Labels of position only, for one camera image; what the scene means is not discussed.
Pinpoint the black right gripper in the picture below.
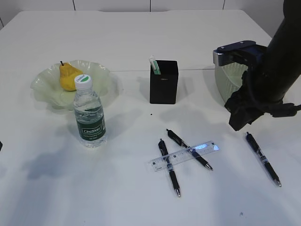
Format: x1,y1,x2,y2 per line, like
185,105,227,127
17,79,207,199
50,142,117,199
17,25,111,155
224,71,296,131

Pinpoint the black gel pen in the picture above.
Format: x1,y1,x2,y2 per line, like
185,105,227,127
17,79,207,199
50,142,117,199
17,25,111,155
166,129,213,170
158,139,181,197
246,132,282,187

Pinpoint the clear water bottle green label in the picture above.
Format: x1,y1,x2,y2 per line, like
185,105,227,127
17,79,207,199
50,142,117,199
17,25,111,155
73,74,106,148

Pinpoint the yellow pear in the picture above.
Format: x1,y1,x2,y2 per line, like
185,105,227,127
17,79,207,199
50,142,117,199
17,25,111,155
59,61,83,91

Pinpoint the clear plastic ruler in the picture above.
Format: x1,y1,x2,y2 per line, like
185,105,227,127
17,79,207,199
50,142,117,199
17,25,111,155
148,141,220,172

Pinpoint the mint green utility knife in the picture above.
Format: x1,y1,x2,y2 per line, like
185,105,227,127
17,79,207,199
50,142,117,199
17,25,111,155
149,55,161,75

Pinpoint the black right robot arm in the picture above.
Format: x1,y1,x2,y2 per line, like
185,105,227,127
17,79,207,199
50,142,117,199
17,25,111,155
217,0,301,131

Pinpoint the green woven plastic basket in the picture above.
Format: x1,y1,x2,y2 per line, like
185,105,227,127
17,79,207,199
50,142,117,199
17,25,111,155
214,62,248,106

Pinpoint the pale green ruffled glass plate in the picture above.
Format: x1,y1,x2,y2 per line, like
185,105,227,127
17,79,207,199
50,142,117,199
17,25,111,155
31,60,119,110

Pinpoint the black square pen holder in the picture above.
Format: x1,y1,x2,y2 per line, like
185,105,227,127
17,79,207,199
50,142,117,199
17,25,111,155
150,60,179,105

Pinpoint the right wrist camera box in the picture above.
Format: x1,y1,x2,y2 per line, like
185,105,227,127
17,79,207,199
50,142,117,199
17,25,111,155
213,40,267,66

